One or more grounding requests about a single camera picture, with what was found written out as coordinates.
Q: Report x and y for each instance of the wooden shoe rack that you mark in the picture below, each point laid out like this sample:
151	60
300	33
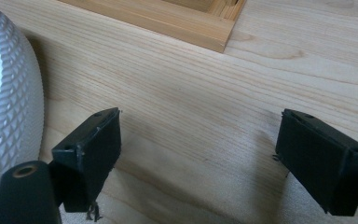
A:
167	21

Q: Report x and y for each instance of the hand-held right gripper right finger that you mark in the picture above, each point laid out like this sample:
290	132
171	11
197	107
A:
317	161

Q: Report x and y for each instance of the black white canvas sneaker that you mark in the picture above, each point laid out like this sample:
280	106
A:
15	109

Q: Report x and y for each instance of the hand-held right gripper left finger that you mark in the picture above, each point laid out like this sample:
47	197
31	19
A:
90	155

